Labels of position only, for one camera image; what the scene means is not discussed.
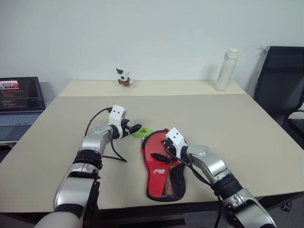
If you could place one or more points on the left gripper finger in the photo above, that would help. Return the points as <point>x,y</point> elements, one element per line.
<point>136,125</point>
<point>133,130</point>

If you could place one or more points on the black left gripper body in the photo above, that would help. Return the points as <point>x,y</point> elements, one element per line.
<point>124,129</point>

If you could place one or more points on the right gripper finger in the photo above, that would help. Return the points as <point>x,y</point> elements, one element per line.
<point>164,142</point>
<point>161,158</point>

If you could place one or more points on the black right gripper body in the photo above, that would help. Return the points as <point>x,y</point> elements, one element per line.
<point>171,154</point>

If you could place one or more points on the red and black paddle case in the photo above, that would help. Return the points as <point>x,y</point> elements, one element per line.
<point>156,175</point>

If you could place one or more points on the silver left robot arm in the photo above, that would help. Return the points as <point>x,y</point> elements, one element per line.
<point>95,142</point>

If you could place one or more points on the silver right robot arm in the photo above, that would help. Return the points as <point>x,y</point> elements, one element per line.
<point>209,161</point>

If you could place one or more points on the white plush toy dog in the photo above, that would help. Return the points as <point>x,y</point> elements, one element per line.
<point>124,78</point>

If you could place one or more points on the white water bottle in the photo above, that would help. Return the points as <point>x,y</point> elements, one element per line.
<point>224,73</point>

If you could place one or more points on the open grey laptop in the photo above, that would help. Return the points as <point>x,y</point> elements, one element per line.
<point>19,99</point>

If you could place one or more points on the black office chair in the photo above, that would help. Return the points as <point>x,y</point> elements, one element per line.
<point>280,83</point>

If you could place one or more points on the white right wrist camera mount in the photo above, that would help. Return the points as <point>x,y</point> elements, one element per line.
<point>175,136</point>

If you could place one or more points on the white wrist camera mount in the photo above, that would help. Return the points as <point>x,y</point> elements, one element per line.
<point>175,136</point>
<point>116,115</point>

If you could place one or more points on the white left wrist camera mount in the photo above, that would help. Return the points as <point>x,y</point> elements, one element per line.
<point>116,115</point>

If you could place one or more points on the black table frame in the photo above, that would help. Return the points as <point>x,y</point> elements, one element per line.
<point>142,215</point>

